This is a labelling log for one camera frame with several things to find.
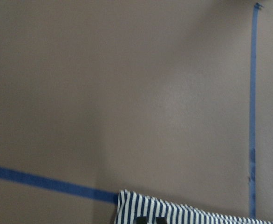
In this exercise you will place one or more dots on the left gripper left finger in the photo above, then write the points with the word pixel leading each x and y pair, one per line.
pixel 141 220

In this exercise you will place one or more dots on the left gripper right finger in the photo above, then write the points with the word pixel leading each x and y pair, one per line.
pixel 160 220

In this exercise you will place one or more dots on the striped polo shirt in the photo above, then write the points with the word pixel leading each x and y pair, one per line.
pixel 132 205

